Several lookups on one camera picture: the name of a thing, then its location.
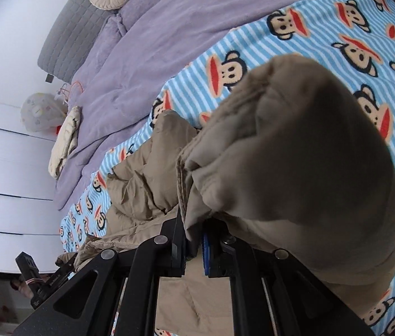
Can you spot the patterned translucent plastic bag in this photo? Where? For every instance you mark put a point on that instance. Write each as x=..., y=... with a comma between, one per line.
x=40, y=112

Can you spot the khaki puffer jacket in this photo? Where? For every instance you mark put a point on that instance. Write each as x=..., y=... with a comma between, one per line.
x=288, y=164

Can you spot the blue striped monkey print blanket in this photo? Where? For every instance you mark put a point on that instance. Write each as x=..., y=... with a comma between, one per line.
x=253, y=42

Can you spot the purple fleece blanket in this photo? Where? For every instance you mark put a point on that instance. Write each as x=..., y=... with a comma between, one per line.
x=169, y=42

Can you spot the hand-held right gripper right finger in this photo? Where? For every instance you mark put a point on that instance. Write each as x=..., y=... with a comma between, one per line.
x=206, y=252

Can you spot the grey quilted headboard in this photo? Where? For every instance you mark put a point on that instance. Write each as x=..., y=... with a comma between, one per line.
x=68, y=38

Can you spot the white wardrobe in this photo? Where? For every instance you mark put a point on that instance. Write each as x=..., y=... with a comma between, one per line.
x=8, y=182

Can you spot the cream folded garment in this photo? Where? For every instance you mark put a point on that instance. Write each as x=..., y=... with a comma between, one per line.
x=66, y=140

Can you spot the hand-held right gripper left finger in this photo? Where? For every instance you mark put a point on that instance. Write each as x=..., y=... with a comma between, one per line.
x=141, y=273

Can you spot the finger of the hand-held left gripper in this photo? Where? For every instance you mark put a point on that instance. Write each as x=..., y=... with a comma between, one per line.
x=66, y=268

